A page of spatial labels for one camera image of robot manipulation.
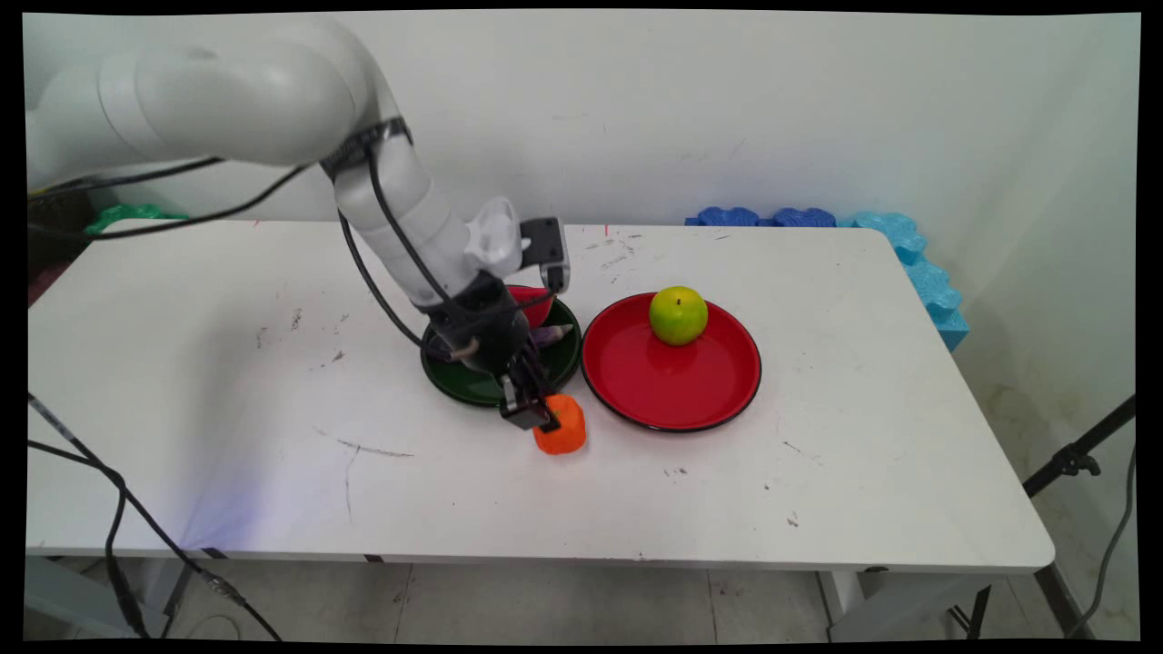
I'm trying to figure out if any black floor cable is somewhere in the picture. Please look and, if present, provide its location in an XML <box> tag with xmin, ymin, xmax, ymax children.
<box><xmin>25</xmin><ymin>392</ymin><xmax>284</xmax><ymax>642</ymax></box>

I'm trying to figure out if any black tripod stand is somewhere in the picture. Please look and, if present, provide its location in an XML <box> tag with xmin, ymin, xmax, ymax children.
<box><xmin>945</xmin><ymin>395</ymin><xmax>1138</xmax><ymax>640</ymax></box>

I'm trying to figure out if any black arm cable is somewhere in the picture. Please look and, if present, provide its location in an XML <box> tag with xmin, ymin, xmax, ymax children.
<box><xmin>25</xmin><ymin>118</ymin><xmax>557</xmax><ymax>366</ymax></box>

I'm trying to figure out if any orange toy fruit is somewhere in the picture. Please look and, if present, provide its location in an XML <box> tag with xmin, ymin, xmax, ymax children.
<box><xmin>532</xmin><ymin>392</ymin><xmax>588</xmax><ymax>456</ymax></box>

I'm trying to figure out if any green apple toy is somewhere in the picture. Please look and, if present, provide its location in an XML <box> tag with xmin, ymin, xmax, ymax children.
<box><xmin>649</xmin><ymin>286</ymin><xmax>710</xmax><ymax>347</ymax></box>

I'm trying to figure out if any dark blue foam mat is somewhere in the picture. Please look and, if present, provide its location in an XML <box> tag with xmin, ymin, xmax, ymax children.
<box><xmin>760</xmin><ymin>207</ymin><xmax>838</xmax><ymax>228</ymax></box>
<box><xmin>684</xmin><ymin>206</ymin><xmax>760</xmax><ymax>227</ymax></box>

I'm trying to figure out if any red plate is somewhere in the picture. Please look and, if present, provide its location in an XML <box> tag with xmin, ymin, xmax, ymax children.
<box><xmin>581</xmin><ymin>292</ymin><xmax>762</xmax><ymax>433</ymax></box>

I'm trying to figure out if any dark green plate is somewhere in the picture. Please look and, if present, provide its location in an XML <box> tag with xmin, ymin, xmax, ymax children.
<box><xmin>419</xmin><ymin>295</ymin><xmax>583</xmax><ymax>409</ymax></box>

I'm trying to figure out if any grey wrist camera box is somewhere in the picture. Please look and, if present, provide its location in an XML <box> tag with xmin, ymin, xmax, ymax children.
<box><xmin>519</xmin><ymin>216</ymin><xmax>572</xmax><ymax>294</ymax></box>

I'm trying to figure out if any red watermelon slice toy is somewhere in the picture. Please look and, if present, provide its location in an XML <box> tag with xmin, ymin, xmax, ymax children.
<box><xmin>505</xmin><ymin>284</ymin><xmax>556</xmax><ymax>331</ymax></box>

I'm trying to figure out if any white table leg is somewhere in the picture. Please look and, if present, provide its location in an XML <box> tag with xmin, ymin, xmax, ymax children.
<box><xmin>141</xmin><ymin>558</ymin><xmax>197</xmax><ymax>620</ymax></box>
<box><xmin>816</xmin><ymin>570</ymin><xmax>866</xmax><ymax>629</ymax></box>

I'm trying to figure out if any light blue foam mat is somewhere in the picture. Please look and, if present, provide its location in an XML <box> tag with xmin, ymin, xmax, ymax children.
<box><xmin>837</xmin><ymin>212</ymin><xmax>970</xmax><ymax>353</ymax></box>

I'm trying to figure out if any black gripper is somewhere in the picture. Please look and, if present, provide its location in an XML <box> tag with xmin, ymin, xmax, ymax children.
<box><xmin>422</xmin><ymin>272</ymin><xmax>562</xmax><ymax>433</ymax></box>

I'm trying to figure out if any grey hanging cable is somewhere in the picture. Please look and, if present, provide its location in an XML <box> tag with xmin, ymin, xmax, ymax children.
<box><xmin>1065</xmin><ymin>443</ymin><xmax>1138</xmax><ymax>639</ymax></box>

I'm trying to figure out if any green foam mat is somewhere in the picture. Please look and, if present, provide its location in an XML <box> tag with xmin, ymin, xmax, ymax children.
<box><xmin>86</xmin><ymin>203</ymin><xmax>190</xmax><ymax>235</ymax></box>

